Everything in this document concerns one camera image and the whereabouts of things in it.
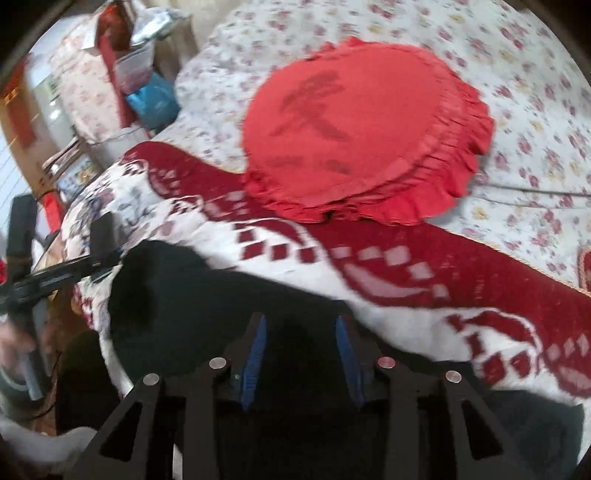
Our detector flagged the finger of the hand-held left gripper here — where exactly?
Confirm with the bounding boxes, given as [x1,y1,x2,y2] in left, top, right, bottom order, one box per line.
[8,194,38,280]
[89,213,117,280]

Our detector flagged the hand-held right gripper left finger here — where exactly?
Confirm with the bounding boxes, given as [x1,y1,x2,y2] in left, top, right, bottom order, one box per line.
[62,311,269,480]

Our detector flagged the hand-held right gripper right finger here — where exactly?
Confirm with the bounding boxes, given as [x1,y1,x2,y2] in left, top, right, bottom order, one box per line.
[335,313,539,480]

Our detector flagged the black pants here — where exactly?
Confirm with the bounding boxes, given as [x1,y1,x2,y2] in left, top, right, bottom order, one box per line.
[108,240,585,480]

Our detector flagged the person's left hand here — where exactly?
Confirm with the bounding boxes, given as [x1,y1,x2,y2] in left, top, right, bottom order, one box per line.
[0,318,37,372]

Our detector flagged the colourful printed box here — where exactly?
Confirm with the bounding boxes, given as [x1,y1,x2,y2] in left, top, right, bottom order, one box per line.
[56,154,100,198]

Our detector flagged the red and white floral blanket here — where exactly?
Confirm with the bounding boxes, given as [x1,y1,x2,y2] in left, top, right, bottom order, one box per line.
[60,141,591,416]

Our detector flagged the blue bag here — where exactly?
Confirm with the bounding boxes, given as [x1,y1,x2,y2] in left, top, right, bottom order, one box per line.
[126,74,182,131]

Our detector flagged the floral cushion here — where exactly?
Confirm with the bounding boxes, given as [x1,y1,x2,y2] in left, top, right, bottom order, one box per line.
[48,14,134,145]

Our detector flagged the white fleece cloth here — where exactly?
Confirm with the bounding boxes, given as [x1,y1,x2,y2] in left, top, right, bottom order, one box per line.
[0,411,99,477]

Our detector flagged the clear plastic bag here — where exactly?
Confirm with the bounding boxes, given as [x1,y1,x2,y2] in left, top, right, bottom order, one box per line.
[113,9,191,93]

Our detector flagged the red cloth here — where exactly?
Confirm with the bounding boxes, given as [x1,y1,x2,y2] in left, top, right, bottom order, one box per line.
[95,4,136,131]

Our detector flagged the red heart-shaped pillow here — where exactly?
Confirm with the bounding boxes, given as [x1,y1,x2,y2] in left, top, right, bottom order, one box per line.
[241,37,496,227]

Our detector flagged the floral quilt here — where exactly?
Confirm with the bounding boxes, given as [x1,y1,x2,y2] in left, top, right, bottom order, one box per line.
[175,0,591,291]

